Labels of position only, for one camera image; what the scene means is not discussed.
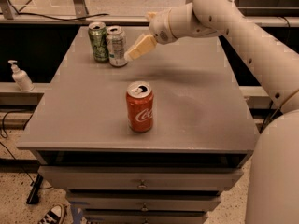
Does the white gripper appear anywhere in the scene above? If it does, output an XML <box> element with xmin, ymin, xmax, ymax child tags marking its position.
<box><xmin>124</xmin><ymin>9</ymin><xmax>178</xmax><ymax>62</ymax></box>

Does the silver 7up can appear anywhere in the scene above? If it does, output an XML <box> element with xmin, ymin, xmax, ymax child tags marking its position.
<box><xmin>107</xmin><ymin>26</ymin><xmax>127</xmax><ymax>67</ymax></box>

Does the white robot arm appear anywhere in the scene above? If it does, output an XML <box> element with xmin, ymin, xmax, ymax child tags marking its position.
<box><xmin>125</xmin><ymin>0</ymin><xmax>299</xmax><ymax>224</ymax></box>

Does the green soda can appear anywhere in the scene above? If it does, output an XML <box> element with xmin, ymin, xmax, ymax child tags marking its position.
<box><xmin>88</xmin><ymin>22</ymin><xmax>108</xmax><ymax>63</ymax></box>

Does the red Coca-Cola can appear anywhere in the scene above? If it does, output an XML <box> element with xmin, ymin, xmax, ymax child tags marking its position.
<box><xmin>126</xmin><ymin>81</ymin><xmax>153</xmax><ymax>133</ymax></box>

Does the grey drawer cabinet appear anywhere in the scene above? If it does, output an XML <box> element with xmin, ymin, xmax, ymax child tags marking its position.
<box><xmin>19</xmin><ymin>30</ymin><xmax>258</xmax><ymax>224</ymax></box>

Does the white pump lotion bottle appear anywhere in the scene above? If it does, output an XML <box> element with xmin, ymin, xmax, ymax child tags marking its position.
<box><xmin>8</xmin><ymin>60</ymin><xmax>34</xmax><ymax>92</ymax></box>

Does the top grey drawer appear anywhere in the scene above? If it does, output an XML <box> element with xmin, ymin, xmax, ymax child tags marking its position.
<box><xmin>38</xmin><ymin>166</ymin><xmax>243</xmax><ymax>191</ymax></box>

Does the grey drawer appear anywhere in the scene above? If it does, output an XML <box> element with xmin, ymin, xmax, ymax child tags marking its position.
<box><xmin>38</xmin><ymin>166</ymin><xmax>243</xmax><ymax>191</ymax></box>
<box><xmin>66</xmin><ymin>191</ymin><xmax>221</xmax><ymax>212</ymax></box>
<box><xmin>83</xmin><ymin>211</ymin><xmax>207</xmax><ymax>224</ymax></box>

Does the middle grey drawer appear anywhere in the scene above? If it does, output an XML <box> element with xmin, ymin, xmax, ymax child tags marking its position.
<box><xmin>66</xmin><ymin>191</ymin><xmax>221</xmax><ymax>212</ymax></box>

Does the bottom grey drawer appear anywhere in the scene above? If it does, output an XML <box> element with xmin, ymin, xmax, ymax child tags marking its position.
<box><xmin>83</xmin><ymin>211</ymin><xmax>207</xmax><ymax>224</ymax></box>

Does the black table foot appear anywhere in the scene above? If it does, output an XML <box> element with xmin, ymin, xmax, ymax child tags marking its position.
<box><xmin>26</xmin><ymin>175</ymin><xmax>43</xmax><ymax>204</ymax></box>

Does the black and white sneaker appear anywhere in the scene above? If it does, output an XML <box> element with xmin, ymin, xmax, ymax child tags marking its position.
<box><xmin>37</xmin><ymin>204</ymin><xmax>66</xmax><ymax>224</ymax></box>

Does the black cable on ledge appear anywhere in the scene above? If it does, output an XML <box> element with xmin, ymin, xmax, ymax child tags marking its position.
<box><xmin>0</xmin><ymin>0</ymin><xmax>110</xmax><ymax>21</ymax></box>

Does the black floor cable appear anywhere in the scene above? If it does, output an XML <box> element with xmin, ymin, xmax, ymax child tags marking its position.
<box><xmin>0</xmin><ymin>109</ymin><xmax>54</xmax><ymax>190</ymax></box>

